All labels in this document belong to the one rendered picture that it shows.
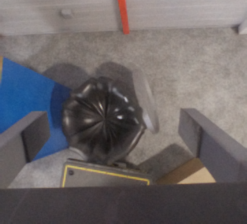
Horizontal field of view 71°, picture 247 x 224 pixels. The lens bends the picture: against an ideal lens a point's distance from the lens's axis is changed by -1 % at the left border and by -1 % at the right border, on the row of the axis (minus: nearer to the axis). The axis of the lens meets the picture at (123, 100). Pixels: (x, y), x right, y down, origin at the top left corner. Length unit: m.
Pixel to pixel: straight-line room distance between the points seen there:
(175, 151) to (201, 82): 0.69
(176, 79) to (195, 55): 0.31
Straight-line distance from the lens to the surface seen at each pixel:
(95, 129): 1.18
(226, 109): 1.86
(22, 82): 1.15
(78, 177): 1.50
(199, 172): 1.49
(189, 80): 1.79
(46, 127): 0.17
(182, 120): 0.16
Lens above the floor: 1.68
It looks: 81 degrees down
